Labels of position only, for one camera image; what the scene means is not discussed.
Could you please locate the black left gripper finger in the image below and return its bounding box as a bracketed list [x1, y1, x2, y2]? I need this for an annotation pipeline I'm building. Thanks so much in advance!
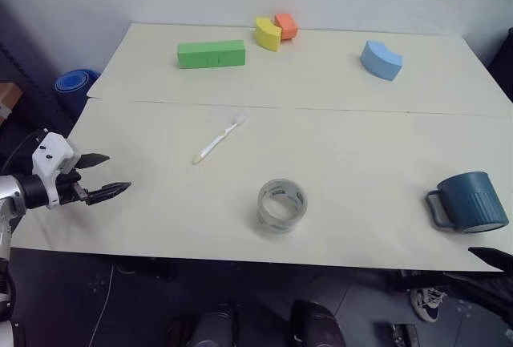
[75, 153, 111, 171]
[84, 181, 132, 207]

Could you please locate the black white sneaker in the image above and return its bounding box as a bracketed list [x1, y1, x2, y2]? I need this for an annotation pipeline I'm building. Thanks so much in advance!
[409, 286, 447, 323]

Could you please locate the clear tape roll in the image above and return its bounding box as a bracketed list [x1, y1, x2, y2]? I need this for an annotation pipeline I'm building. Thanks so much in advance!
[256, 178, 309, 235]

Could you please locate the green rectangular foam block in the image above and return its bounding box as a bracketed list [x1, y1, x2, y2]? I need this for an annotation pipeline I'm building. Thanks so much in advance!
[176, 39, 247, 70]

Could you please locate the yellow curved foam block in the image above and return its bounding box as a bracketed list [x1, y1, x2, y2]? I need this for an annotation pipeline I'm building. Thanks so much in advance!
[253, 16, 284, 53]

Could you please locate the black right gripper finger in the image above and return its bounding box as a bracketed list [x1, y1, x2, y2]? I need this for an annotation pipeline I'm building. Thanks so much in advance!
[467, 246, 513, 274]

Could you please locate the dark teal plastic cup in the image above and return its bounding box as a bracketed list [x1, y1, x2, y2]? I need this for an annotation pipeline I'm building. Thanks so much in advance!
[425, 171, 510, 235]

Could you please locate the light blue curved foam block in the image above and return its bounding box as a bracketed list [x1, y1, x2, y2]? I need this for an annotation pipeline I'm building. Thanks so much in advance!
[359, 39, 404, 83]

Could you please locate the thin white floor cable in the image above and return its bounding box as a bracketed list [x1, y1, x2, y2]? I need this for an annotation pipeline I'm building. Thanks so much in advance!
[89, 264, 115, 347]

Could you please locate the orange foam block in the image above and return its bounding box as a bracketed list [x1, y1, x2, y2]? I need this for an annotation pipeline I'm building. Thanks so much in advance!
[274, 13, 301, 41]

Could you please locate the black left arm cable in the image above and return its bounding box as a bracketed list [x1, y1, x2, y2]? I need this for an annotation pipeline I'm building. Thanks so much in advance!
[0, 127, 50, 176]

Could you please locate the white yellow toothbrush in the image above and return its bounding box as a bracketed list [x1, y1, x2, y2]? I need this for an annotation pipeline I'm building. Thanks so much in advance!
[191, 112, 247, 167]

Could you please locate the black rounded dark shape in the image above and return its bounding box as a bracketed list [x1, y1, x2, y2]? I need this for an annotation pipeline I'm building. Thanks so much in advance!
[289, 299, 342, 347]

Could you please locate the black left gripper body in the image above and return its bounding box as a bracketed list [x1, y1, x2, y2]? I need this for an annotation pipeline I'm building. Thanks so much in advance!
[53, 167, 91, 206]

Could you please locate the grey rounded dark shape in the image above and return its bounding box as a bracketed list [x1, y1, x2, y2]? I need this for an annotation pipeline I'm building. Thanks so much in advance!
[191, 302, 238, 347]

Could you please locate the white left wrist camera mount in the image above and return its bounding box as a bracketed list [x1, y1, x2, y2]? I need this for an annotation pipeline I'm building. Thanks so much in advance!
[30, 131, 82, 210]

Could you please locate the brown cardboard box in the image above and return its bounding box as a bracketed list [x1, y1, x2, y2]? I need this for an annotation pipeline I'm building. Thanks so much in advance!
[0, 81, 23, 126]

